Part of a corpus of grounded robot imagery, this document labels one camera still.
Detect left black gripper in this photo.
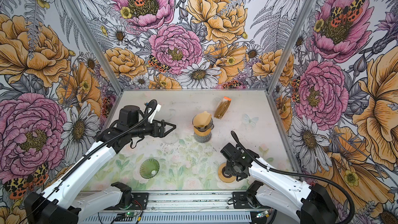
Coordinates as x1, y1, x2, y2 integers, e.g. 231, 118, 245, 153
130, 119, 176, 138

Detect single brown coffee filter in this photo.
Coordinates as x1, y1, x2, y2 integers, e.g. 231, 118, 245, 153
192, 111, 212, 129

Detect green glass dripper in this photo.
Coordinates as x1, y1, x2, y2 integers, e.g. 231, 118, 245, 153
140, 158, 160, 179

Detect grey glass dripper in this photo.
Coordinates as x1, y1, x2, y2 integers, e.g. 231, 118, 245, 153
194, 119, 214, 132

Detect brown coffee filter stack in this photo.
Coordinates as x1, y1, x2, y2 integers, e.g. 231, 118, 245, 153
214, 96, 232, 119

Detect clear glass flask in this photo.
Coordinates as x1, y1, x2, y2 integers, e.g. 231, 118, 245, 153
162, 133, 180, 145

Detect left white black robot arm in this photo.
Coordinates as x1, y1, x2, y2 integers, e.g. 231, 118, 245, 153
24, 100, 176, 224

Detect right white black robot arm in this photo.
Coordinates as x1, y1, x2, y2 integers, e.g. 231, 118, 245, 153
221, 143, 339, 224

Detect right black corrugated cable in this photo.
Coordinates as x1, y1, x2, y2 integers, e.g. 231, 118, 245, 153
231, 130, 356, 224

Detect black corrugated cable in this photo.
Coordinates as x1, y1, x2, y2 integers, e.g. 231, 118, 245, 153
231, 130, 356, 224
24, 99, 158, 218

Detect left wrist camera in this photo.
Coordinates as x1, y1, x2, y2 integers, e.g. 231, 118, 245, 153
147, 104, 161, 124

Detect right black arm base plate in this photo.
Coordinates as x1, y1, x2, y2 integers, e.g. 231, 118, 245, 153
232, 191, 261, 209

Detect aluminium rail frame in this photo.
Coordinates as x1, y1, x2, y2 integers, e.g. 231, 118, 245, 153
55, 189, 321, 214

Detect white vented cable duct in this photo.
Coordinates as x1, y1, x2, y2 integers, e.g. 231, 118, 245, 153
82, 211, 252, 224

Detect left black corrugated cable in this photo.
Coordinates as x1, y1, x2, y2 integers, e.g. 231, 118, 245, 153
24, 99, 158, 218

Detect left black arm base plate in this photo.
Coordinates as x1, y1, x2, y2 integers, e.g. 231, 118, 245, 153
124, 192, 149, 211

